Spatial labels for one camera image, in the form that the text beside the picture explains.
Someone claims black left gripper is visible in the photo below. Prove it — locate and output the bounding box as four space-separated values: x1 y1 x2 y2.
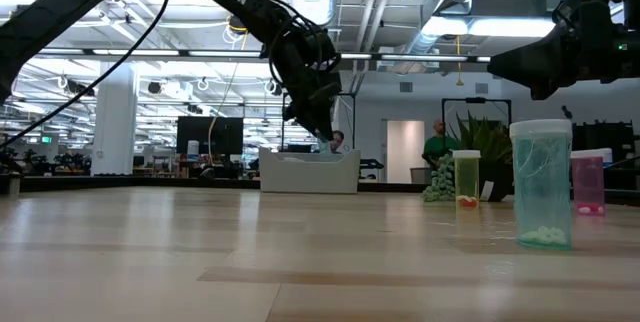
269 11 344 141

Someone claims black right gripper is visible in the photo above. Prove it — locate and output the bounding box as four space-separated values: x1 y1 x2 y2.
487 0 640 101

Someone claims small yellow-green pill bottle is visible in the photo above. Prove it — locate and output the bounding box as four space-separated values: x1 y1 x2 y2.
452 149 482 209

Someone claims white plastic basket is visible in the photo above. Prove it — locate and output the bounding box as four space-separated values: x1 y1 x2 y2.
258 148 362 195

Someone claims large teal pill bottle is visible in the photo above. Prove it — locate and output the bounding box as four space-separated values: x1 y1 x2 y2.
509 119 573 251

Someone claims pink pill bottle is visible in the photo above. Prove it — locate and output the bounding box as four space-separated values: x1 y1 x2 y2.
570 147 614 217

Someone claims person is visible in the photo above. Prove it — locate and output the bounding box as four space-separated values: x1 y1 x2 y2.
422 119 461 168
328 130 347 156

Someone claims bright ceiling light panel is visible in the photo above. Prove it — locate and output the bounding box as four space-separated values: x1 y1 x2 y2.
421 15 557 39

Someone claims white door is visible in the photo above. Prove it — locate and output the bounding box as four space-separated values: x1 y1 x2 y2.
385 119 426 185

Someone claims black shelf unit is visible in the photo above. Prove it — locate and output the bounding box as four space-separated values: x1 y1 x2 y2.
571 120 640 206

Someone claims succulent plant in black pot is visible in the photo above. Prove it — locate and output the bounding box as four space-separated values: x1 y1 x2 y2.
423 111 516 203

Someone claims long LED light bar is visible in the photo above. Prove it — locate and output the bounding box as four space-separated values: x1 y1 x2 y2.
37 48 494 63

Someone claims grey waste bin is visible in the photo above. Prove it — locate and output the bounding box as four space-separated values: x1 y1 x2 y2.
410 167 433 185

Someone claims white column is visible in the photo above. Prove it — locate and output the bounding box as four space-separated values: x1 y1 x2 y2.
91 61 139 177

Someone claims yellow hanging cord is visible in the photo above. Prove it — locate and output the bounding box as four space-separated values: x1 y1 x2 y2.
453 35 464 87

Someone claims black overhead camera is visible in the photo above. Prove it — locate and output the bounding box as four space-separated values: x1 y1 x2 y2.
228 14 250 34

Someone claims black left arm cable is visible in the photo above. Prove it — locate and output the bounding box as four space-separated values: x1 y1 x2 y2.
0 0 177 149

